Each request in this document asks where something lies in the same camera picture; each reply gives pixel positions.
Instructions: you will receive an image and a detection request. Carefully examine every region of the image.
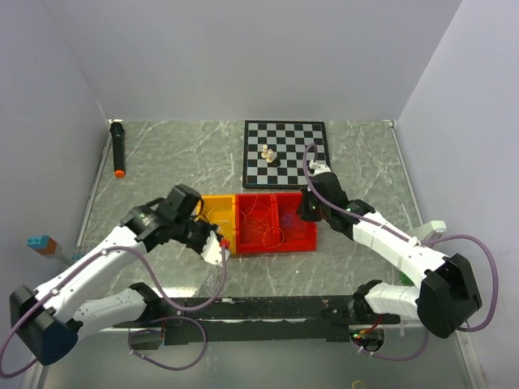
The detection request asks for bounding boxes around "black marker orange cap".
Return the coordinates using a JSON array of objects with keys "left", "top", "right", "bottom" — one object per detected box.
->
[{"left": 109, "top": 121, "right": 126, "bottom": 178}]

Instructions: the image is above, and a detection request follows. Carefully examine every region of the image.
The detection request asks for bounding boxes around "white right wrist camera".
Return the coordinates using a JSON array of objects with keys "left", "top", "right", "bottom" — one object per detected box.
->
[{"left": 308, "top": 160, "right": 331, "bottom": 177}]

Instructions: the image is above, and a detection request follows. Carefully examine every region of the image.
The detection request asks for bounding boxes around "green plastic toy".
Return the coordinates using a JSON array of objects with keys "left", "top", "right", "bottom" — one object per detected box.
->
[{"left": 401, "top": 273, "right": 412, "bottom": 285}]

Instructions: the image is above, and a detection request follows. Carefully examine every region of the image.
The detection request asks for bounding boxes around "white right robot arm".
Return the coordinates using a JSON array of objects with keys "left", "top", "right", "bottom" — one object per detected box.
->
[{"left": 297, "top": 173, "right": 483, "bottom": 339}]

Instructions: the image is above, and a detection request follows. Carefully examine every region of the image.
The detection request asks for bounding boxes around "purple thin wire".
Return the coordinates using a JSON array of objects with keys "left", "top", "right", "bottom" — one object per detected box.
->
[{"left": 281, "top": 204, "right": 313, "bottom": 241}]

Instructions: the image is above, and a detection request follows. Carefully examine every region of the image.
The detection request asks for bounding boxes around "white stand bracket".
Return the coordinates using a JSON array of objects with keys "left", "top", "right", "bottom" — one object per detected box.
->
[{"left": 409, "top": 220, "right": 447, "bottom": 242}]

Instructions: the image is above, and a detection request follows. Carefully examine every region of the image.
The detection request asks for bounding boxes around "blue brown toy block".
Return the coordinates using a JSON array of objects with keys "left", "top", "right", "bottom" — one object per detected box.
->
[{"left": 27, "top": 235, "right": 58, "bottom": 256}]

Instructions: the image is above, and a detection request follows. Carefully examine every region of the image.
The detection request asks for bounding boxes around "red plastic bin middle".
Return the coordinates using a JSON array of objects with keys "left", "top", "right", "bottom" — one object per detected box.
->
[{"left": 236, "top": 194, "right": 281, "bottom": 254}]

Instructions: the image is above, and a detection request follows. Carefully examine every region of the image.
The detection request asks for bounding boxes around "red plastic bin right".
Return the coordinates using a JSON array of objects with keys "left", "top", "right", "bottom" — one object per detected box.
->
[{"left": 274, "top": 192, "right": 317, "bottom": 252}]

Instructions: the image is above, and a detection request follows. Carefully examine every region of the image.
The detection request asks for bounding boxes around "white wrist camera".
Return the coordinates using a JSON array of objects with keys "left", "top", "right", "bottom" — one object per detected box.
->
[
  {"left": 200, "top": 231, "right": 231, "bottom": 267},
  {"left": 308, "top": 160, "right": 331, "bottom": 177}
]

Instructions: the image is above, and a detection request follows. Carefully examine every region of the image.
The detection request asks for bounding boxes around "white chess piece tall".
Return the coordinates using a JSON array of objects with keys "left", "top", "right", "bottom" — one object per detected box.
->
[{"left": 261, "top": 144, "right": 268, "bottom": 159}]

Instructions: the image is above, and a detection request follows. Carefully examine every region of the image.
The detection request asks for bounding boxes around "white chess piece short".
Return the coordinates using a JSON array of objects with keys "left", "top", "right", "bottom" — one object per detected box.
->
[{"left": 266, "top": 149, "right": 275, "bottom": 164}]

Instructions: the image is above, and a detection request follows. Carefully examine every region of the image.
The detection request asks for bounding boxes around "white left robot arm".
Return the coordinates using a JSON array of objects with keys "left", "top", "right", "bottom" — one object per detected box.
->
[{"left": 10, "top": 184, "right": 230, "bottom": 365}]

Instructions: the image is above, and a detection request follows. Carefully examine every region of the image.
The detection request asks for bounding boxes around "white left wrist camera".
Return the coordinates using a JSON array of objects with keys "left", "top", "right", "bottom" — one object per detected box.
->
[{"left": 200, "top": 231, "right": 231, "bottom": 267}]

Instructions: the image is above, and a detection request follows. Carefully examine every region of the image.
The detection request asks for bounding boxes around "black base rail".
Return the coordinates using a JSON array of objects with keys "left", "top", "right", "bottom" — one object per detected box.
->
[{"left": 111, "top": 295, "right": 401, "bottom": 345}]

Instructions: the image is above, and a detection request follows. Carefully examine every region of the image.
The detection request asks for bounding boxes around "red plastic bin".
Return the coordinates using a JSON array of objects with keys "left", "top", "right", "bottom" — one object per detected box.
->
[
  {"left": 274, "top": 192, "right": 317, "bottom": 252},
  {"left": 236, "top": 194, "right": 281, "bottom": 254}
]

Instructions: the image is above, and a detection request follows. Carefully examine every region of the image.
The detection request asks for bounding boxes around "black white chessboard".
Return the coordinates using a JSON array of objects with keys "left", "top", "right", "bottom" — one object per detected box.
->
[{"left": 242, "top": 120, "right": 331, "bottom": 190}]

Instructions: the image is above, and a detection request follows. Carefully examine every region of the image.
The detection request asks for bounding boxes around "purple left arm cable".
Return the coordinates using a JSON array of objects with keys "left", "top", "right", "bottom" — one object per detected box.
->
[{"left": 0, "top": 242, "right": 228, "bottom": 376}]

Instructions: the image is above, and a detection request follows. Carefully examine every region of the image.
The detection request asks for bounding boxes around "yellow plastic bin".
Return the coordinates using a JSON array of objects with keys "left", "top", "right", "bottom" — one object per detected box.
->
[{"left": 195, "top": 194, "right": 237, "bottom": 256}]

